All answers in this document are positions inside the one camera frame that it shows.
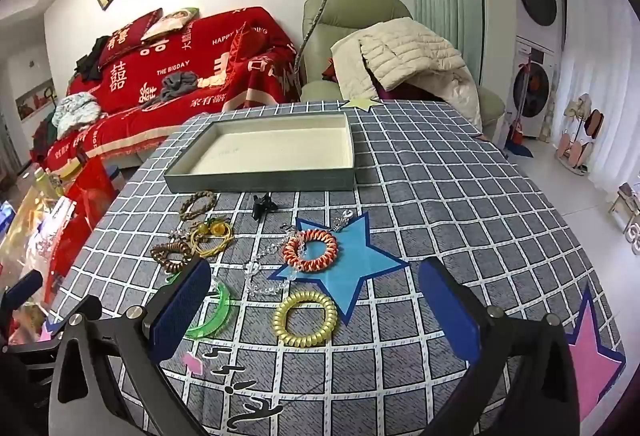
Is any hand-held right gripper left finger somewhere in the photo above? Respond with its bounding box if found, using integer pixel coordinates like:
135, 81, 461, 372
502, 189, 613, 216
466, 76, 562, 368
49, 259, 231, 436

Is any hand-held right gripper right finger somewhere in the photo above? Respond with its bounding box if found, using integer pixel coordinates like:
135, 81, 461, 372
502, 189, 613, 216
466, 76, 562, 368
417, 257, 581, 436

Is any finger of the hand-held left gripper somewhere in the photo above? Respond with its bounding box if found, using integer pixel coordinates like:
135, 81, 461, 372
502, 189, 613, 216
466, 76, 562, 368
0, 270, 45, 317

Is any clear crystal chain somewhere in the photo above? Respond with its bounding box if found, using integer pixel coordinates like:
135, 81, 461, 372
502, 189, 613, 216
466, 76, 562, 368
242, 209, 358, 299

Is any yellow bead hair tie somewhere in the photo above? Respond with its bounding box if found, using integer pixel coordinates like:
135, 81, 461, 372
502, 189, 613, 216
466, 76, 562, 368
189, 219, 236, 259

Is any brown braided bracelet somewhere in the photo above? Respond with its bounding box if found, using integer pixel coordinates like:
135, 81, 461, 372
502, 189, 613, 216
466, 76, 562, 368
179, 192, 218, 222

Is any yellow spiral hair tie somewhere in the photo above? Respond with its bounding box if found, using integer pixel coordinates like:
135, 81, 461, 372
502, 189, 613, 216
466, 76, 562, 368
272, 290, 341, 348

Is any orange spiral hair tie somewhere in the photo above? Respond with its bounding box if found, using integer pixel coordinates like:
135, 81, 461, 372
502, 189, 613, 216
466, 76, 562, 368
281, 229, 339, 273

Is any grey shallow tray box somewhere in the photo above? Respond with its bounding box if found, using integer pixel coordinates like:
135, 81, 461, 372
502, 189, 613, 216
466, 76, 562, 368
164, 111, 357, 194

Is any small pink sticker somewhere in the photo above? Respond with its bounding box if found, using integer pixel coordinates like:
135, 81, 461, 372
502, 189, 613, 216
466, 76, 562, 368
182, 351, 208, 374

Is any blue star sticker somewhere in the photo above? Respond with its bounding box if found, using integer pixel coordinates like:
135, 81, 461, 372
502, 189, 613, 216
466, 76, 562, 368
267, 211, 410, 323

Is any grey checked tablecloth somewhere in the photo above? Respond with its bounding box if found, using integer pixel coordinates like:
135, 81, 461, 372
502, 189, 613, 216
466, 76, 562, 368
50, 99, 628, 436

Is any red bag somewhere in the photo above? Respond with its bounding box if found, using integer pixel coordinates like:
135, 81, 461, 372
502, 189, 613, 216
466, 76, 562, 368
65, 159, 123, 237

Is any black hair claw clip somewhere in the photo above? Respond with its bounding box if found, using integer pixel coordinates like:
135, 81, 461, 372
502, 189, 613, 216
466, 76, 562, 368
250, 193, 278, 222

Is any pink star sticker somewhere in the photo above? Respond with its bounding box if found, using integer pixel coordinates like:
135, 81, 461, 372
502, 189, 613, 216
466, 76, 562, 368
565, 281, 627, 424

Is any white patterned cloth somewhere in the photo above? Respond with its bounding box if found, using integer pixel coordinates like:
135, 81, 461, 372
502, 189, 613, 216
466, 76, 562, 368
52, 95, 103, 139

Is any red broom set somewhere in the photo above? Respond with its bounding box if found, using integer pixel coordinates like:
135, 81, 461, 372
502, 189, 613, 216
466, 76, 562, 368
505, 56, 536, 159

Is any shoe rack with slippers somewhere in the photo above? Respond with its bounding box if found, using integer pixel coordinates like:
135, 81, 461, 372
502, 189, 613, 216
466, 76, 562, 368
555, 94, 606, 176

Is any small wooden stool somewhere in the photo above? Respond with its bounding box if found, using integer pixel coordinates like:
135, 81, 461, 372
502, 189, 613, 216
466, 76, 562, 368
609, 183, 640, 234

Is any grey garment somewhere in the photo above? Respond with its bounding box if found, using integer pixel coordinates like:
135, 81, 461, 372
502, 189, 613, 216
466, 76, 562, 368
140, 71, 211, 109

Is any yellow star sticker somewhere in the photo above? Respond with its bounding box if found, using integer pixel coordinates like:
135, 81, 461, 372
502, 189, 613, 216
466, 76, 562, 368
339, 96, 383, 113

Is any white washing machine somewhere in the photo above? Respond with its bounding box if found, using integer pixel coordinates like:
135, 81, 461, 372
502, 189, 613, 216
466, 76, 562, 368
505, 36, 558, 139

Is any dark clothes pile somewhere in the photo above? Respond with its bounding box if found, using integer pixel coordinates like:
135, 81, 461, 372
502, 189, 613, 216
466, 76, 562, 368
75, 36, 111, 80

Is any red printed sofa blanket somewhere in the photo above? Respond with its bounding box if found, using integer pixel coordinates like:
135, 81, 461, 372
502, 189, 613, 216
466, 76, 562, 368
30, 6, 301, 172

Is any red printed pillow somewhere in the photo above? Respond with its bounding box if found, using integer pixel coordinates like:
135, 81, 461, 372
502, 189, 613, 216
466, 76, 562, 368
97, 9, 163, 70

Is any cream down jacket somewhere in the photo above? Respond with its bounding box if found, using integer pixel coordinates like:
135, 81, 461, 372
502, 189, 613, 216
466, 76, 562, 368
330, 16, 483, 129

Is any photo printed pillow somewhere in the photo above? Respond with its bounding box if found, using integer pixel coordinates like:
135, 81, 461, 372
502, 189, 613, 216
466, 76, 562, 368
141, 7, 201, 41

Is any white sheer curtain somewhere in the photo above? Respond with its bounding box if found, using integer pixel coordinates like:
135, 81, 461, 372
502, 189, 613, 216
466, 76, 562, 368
555, 0, 640, 227

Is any green armchair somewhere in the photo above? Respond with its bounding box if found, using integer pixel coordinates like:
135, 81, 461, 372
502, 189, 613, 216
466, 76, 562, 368
300, 0, 506, 147

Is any gooseneck phone holder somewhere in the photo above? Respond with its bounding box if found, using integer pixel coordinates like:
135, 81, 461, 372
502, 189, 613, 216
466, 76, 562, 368
295, 0, 356, 100

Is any wall poster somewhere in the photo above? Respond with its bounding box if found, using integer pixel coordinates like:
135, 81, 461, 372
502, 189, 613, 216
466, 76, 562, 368
15, 79, 55, 121

